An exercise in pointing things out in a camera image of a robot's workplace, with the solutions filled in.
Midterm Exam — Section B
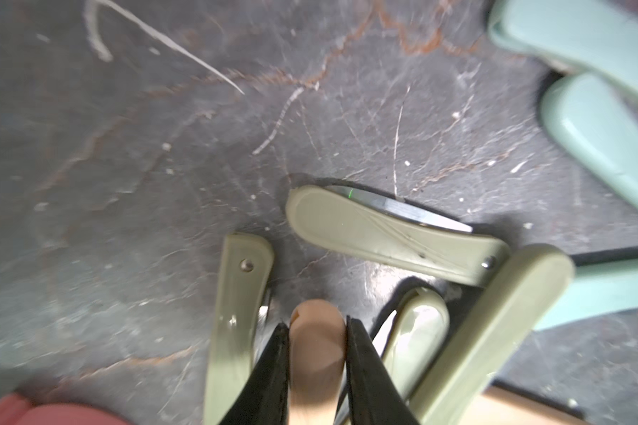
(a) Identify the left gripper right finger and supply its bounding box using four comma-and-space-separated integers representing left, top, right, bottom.
346, 317, 419, 425

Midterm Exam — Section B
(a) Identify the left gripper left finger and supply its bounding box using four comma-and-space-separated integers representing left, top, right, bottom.
220, 323, 290, 425

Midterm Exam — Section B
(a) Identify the pink knife cluster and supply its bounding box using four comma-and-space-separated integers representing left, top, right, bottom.
288, 299, 347, 424

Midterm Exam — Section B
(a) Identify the olive knife under diagonal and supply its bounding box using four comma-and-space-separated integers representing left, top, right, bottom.
373, 287, 449, 400

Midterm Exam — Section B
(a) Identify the pink knife lower middle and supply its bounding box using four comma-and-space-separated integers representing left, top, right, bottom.
459, 386, 588, 425

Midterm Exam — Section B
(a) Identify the olive knife far left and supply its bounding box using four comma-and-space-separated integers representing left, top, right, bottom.
202, 233, 275, 424

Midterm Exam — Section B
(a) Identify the olive knife top left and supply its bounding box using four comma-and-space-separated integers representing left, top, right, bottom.
285, 185, 510, 287

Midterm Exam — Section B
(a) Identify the olive knife long diagonal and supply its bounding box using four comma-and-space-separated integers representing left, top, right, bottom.
409, 244, 575, 424

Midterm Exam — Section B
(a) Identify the mint knife horizontal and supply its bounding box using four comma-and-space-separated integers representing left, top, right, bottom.
533, 259, 638, 331

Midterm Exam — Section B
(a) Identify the pink alarm clock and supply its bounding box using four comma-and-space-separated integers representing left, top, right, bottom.
0, 393, 128, 425

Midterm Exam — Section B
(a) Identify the mint knife top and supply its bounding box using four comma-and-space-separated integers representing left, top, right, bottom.
487, 1, 638, 98

